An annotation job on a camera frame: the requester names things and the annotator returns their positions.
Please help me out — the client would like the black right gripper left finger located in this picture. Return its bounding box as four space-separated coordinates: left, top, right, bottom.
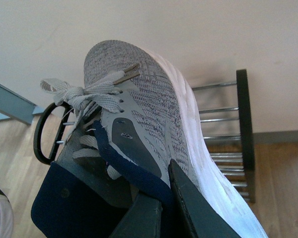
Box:
110 193 162 238

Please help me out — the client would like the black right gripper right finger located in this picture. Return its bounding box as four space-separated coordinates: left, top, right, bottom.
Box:
168 159 240 238

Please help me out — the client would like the black metal shoe rack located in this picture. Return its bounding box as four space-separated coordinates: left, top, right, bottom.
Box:
33 69 255 203

